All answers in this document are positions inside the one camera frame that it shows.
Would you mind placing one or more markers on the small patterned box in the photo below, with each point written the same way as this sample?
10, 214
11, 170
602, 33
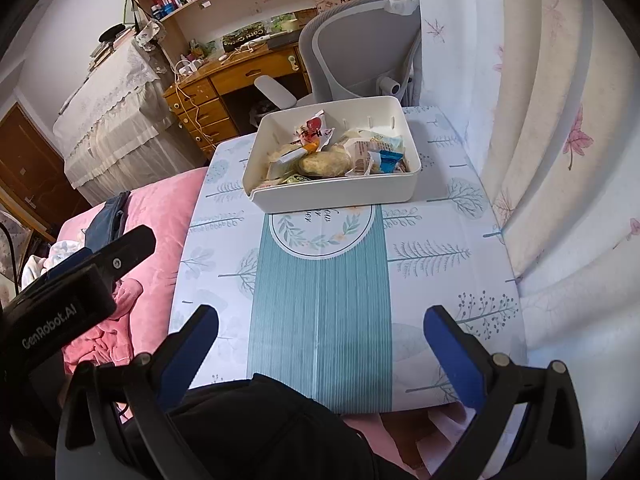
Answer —
330, 2

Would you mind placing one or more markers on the lined trash bin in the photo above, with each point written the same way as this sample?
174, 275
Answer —
260, 114

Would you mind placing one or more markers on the lace covered furniture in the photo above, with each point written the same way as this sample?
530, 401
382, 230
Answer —
115, 125

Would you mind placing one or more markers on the floral fabric bag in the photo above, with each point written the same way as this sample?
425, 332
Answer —
151, 35

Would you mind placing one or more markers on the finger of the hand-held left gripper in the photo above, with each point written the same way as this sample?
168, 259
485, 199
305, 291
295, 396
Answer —
125, 252
70, 264

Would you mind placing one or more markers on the white plastic storage bin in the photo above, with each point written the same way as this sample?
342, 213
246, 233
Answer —
330, 195

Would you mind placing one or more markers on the small orange snack packet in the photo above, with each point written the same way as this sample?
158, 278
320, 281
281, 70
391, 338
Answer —
311, 147

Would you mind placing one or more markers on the pink blanket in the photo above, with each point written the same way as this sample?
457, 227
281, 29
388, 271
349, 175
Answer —
160, 220

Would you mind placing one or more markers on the clear yellow cake packet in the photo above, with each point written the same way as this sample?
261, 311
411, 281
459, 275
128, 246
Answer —
382, 140

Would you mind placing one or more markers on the dark printed sign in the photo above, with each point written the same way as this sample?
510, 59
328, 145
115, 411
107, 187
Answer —
242, 36

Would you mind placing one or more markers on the small green snack packet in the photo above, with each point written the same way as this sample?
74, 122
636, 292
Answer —
299, 178

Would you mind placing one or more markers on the beige cracker packet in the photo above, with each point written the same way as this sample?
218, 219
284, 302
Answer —
282, 160

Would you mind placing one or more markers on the tree print tablecloth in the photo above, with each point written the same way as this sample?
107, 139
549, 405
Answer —
320, 300

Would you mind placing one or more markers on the grey office chair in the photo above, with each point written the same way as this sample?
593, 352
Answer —
360, 45

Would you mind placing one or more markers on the pink garment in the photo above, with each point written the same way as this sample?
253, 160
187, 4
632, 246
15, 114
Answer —
115, 320

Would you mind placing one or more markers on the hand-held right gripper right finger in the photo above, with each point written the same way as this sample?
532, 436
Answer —
452, 355

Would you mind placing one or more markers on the red white fruit snack packet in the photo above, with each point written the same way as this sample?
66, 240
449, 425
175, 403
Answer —
315, 127

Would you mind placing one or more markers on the navy cloth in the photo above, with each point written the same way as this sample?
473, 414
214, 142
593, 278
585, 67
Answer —
107, 220

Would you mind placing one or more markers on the clear pastry tray pack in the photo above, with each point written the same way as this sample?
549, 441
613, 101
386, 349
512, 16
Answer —
325, 164

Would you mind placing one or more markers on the stack of books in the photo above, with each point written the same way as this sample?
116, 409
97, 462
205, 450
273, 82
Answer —
110, 47

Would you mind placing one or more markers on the white power strip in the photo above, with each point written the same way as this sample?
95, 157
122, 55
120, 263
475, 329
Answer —
189, 66

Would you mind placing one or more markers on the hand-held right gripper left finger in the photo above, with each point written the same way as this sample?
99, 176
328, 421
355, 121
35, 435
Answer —
187, 355

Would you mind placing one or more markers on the brown wooden door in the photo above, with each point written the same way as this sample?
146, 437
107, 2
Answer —
35, 170

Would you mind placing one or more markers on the leaf print curtain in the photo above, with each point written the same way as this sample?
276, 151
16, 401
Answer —
550, 135

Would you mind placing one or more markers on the white floral cloth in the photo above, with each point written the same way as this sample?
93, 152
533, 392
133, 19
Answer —
55, 252

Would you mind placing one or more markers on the small blue white packet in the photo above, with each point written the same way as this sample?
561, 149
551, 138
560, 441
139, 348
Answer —
387, 161

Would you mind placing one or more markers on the wooden desk with drawers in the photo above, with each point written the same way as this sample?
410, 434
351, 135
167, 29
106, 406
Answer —
235, 75

